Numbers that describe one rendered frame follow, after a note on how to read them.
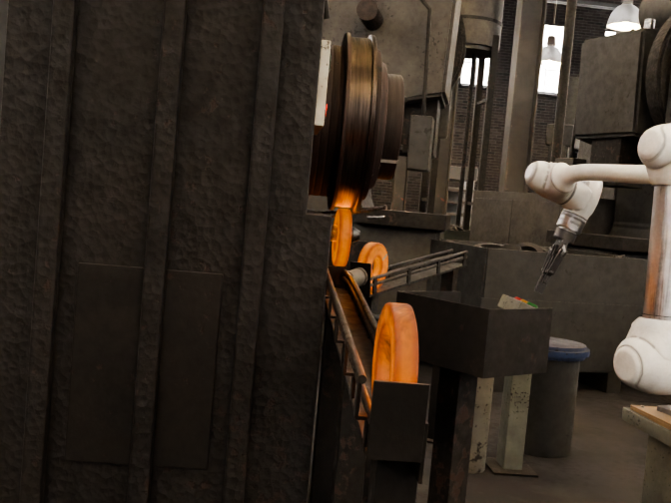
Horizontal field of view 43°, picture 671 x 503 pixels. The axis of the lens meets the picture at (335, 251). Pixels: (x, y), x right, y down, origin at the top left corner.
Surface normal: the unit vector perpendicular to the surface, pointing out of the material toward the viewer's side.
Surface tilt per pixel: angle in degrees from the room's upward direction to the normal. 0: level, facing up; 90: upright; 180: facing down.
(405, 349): 64
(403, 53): 90
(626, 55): 92
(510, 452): 90
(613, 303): 90
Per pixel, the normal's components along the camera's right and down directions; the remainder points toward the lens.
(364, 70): 0.11, -0.44
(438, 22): -0.17, 0.04
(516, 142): 0.07, 0.07
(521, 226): -0.91, -0.06
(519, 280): 0.33, 0.08
